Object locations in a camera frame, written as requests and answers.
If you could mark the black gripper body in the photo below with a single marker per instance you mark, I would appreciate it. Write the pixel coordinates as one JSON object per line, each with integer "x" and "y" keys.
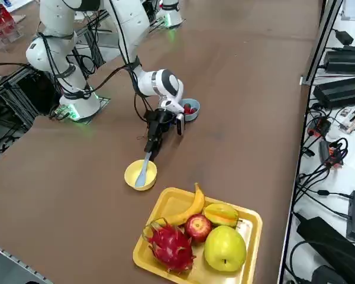
{"x": 159, "y": 118}

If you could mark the red strawberry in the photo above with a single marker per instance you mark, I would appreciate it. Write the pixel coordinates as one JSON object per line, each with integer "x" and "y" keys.
{"x": 187, "y": 106}
{"x": 190, "y": 111}

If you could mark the pale blue plastic spoon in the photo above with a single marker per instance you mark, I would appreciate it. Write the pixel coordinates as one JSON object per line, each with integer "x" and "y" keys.
{"x": 140, "y": 179}

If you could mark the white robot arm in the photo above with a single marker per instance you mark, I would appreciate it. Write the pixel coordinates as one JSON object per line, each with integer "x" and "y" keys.
{"x": 171, "y": 16}
{"x": 127, "y": 26}

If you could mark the blue bowl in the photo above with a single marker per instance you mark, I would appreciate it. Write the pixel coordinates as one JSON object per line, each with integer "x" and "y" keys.
{"x": 195, "y": 116}

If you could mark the yellow bowl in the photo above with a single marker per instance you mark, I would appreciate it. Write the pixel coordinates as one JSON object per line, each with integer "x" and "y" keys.
{"x": 130, "y": 177}

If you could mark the yellow plastic tray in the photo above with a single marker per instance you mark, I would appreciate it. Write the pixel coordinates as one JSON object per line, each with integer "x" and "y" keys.
{"x": 168, "y": 204}

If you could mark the yellow banana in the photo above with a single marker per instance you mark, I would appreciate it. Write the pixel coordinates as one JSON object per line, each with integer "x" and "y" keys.
{"x": 192, "y": 207}

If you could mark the red apple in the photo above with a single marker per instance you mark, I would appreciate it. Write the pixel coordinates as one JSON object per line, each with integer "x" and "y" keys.
{"x": 198, "y": 227}

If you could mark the yellow star fruit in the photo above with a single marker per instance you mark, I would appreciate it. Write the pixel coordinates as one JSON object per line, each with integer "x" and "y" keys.
{"x": 222, "y": 214}

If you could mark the red dragon fruit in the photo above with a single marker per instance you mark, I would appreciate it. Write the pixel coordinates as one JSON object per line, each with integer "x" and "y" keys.
{"x": 171, "y": 248}

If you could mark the large yellow-green fruit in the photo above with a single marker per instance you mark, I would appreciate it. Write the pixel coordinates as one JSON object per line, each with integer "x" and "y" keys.
{"x": 225, "y": 248}

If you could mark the orange black plug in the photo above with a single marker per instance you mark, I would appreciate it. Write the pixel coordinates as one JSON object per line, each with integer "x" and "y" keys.
{"x": 321, "y": 125}
{"x": 331, "y": 155}

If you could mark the black power brick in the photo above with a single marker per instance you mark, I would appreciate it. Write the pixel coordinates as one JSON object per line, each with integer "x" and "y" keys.
{"x": 340, "y": 93}
{"x": 346, "y": 60}

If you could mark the clear rack with red packets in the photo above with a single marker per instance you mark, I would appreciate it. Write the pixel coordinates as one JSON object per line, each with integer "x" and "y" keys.
{"x": 0, "y": 26}

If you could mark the small black power adapter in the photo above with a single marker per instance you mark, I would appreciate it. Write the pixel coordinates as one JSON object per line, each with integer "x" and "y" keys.
{"x": 344, "y": 37}

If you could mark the aluminium frame post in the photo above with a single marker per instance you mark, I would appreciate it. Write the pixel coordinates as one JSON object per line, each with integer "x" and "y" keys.
{"x": 319, "y": 50}

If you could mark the aluminium table edge rail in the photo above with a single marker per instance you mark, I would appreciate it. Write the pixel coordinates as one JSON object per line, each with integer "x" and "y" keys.
{"x": 6, "y": 260}

